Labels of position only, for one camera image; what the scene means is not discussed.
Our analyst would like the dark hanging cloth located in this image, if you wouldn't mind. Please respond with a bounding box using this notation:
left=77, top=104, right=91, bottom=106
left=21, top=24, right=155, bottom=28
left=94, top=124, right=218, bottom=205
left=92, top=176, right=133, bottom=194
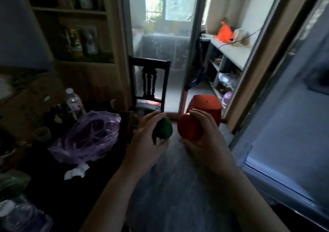
left=189, top=30, right=206, bottom=86

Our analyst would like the brown wooden display cabinet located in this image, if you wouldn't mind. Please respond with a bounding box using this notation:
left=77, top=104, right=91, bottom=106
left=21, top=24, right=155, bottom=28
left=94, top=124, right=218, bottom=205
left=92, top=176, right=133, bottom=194
left=226, top=0, right=319, bottom=132

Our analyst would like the small brown cup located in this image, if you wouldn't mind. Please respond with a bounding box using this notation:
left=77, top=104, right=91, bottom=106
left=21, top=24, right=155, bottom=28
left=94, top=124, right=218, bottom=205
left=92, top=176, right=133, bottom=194
left=36, top=128, right=52, bottom=142

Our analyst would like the dark drink bottle red label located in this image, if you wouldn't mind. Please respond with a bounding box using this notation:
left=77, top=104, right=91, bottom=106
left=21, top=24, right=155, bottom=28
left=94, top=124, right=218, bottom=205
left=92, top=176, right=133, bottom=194
left=306, top=67, right=329, bottom=95

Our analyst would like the person's right forearm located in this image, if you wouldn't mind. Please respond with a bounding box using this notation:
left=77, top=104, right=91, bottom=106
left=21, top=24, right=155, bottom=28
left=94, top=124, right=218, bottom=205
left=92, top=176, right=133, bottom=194
left=218, top=165, right=291, bottom=232

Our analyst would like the silver crumpled plastic bag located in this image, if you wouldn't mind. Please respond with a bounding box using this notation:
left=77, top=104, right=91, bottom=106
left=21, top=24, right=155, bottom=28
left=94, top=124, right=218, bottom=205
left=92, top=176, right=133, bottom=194
left=218, top=72, right=238, bottom=89

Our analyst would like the glass sliding door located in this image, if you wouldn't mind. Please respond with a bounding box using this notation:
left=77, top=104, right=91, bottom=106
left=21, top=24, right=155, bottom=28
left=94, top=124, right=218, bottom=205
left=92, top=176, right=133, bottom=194
left=117, top=0, right=210, bottom=118

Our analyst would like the red mango fruit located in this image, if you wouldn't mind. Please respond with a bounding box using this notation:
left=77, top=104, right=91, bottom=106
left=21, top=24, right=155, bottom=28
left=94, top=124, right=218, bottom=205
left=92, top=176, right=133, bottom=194
left=177, top=112, right=205, bottom=141

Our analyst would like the dark wooden chair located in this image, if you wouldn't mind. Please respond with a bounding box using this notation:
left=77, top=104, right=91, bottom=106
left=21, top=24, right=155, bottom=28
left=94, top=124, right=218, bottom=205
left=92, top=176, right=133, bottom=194
left=128, top=56, right=171, bottom=127

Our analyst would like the person's right hand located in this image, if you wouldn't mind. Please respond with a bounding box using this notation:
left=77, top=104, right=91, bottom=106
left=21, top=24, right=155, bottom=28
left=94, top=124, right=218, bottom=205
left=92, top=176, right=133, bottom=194
left=179, top=108, right=239, bottom=179

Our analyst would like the white kitchen counter shelf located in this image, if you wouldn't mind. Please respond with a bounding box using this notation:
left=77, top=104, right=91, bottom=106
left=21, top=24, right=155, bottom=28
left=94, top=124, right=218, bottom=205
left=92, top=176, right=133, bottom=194
left=203, top=33, right=255, bottom=106

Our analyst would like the red plastic stool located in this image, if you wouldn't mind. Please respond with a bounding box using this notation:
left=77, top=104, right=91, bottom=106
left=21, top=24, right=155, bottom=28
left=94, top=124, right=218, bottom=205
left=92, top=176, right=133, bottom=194
left=185, top=94, right=223, bottom=127

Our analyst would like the black refrigerator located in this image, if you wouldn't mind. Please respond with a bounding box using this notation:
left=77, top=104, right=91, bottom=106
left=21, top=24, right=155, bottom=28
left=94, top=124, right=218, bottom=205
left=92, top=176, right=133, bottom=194
left=229, top=0, right=329, bottom=230

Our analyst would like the pink plastic bowl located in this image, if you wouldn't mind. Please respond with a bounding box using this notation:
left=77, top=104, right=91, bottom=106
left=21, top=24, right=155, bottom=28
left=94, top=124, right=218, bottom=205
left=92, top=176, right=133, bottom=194
left=222, top=91, right=233, bottom=106

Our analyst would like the person's left hand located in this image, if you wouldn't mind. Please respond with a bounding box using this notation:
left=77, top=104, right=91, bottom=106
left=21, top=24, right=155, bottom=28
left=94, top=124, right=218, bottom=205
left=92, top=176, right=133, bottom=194
left=123, top=110, right=171, bottom=179

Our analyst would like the dark round fruit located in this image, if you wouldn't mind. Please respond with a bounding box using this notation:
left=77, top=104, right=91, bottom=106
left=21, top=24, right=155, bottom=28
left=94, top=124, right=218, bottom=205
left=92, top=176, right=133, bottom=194
left=152, top=117, right=173, bottom=140

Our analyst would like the white kettle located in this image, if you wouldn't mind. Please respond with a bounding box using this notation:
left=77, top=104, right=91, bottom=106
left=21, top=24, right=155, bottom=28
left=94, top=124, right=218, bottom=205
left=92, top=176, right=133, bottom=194
left=232, top=28, right=245, bottom=44

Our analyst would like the person's left forearm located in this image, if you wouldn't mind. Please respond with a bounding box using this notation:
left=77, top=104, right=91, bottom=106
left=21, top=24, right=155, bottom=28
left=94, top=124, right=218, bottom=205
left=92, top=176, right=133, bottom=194
left=80, top=162, right=144, bottom=232

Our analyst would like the purple plastic bag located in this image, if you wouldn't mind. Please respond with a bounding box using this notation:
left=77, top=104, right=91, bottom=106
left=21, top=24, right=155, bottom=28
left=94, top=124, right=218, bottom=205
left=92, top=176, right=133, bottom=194
left=48, top=110, right=121, bottom=164

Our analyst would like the water bottle red label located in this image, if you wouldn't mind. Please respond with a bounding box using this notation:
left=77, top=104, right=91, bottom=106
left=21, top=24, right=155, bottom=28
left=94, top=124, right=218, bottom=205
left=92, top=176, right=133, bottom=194
left=65, top=88, right=87, bottom=122

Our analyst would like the brown cardboard box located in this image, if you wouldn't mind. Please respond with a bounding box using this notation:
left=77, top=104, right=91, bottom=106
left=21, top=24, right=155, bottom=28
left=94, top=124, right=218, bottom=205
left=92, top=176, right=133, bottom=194
left=0, top=67, right=67, bottom=142

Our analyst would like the crumpled white paper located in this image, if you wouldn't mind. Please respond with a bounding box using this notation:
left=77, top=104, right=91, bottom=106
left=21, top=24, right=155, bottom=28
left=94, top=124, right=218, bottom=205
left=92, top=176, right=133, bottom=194
left=63, top=163, right=90, bottom=180

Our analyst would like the clear plastic water bottle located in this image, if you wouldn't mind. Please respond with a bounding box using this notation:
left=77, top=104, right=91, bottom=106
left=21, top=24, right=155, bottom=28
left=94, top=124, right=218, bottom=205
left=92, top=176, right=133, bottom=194
left=0, top=194, right=53, bottom=232

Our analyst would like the black cable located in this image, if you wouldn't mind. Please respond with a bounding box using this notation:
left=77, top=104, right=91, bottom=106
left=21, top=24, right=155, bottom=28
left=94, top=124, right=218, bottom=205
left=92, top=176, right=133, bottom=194
left=217, top=28, right=261, bottom=50

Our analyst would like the orange plastic bag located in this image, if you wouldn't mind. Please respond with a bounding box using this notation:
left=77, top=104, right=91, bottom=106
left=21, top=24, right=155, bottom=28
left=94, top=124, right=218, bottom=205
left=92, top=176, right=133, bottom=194
left=213, top=21, right=234, bottom=44

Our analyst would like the light green plastic bag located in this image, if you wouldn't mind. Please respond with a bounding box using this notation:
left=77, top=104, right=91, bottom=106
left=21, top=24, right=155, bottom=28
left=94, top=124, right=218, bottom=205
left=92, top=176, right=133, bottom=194
left=0, top=170, right=31, bottom=202

